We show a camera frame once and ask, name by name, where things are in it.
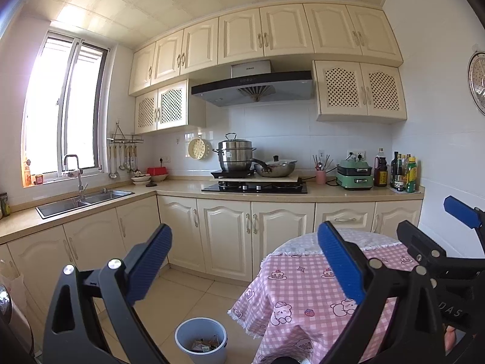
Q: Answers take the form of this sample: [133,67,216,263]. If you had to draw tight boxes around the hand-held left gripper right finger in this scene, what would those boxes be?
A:
[317,221,448,364]

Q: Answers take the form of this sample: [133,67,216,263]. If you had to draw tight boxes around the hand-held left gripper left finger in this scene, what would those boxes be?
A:
[43,223,173,364]

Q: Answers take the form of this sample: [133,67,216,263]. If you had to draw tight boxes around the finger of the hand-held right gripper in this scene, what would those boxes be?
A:
[396,220,448,271]
[443,195,485,244]

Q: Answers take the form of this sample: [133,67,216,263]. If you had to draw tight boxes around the pale blue waste bin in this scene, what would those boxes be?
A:
[175,317,228,364]

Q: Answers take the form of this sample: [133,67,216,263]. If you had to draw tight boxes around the heap of wrappers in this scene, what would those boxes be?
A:
[189,335,223,354]

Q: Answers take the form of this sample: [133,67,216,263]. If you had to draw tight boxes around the person's right hand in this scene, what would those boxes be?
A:
[444,326,457,354]

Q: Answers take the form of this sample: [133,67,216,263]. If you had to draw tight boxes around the white bottle tray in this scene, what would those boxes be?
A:
[387,187,425,200]

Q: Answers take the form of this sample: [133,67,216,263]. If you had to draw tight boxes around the pink checkered tablecloth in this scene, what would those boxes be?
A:
[227,227,422,364]

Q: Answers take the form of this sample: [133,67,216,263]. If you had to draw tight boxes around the green yellow bottle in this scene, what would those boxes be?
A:
[405,157,418,193]

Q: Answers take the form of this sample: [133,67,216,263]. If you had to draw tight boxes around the dark bottle white label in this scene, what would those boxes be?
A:
[397,154,407,191]

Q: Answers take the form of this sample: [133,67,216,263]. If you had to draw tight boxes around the cream lower kitchen cabinets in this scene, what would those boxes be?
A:
[0,193,423,334]

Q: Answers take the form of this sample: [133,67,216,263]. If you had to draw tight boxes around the beige kitchen countertop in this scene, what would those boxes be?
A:
[0,180,425,245]

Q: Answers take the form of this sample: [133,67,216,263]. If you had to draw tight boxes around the steel double sink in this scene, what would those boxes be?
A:
[36,188,136,220]

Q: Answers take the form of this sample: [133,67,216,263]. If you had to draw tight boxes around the green electric cooker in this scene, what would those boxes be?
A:
[335,152,374,191]

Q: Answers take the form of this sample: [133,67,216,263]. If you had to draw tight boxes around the light wooden board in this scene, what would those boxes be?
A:
[220,174,300,185]

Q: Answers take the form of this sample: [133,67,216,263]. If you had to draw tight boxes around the pink utensil cup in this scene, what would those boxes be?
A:
[312,154,334,171]

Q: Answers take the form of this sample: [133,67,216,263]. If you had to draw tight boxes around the steel kitchen faucet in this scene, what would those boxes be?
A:
[62,154,89,201]

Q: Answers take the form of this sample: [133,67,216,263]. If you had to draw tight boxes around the row of hanging utensils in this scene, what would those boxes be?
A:
[108,142,142,180]

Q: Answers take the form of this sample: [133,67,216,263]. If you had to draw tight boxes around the black gas stove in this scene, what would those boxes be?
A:
[201,182,308,195]

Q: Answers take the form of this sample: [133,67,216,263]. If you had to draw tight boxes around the steel wok with lid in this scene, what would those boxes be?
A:
[251,155,299,178]

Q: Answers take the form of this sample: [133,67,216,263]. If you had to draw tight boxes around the black induction cooker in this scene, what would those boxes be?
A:
[210,169,255,179]

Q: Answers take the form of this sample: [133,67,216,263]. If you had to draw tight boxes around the yellow round colander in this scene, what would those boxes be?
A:
[188,136,213,161]

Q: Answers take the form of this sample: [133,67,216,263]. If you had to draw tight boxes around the steel steamer pot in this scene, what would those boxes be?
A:
[212,133,258,172]

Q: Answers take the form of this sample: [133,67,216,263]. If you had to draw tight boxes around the white hanging plastic bag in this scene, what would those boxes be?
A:
[0,260,28,312]

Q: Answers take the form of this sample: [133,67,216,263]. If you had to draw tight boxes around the silver round appliance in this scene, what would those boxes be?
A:
[0,278,35,364]

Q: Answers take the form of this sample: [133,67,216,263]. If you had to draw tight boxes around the cream lattice door cabinet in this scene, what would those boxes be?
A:
[134,79,207,136]
[312,60,408,125]

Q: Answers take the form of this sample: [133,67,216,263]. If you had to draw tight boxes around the sliding kitchen window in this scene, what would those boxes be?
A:
[22,30,111,189]

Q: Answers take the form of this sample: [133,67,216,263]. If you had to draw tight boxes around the black range hood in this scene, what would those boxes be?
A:
[190,60,314,107]

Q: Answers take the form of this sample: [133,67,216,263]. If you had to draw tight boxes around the cream upper cabinet row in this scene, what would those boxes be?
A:
[128,3,403,97]

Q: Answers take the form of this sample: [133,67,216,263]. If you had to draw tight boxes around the metal wall utensil rack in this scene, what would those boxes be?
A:
[107,119,145,145]

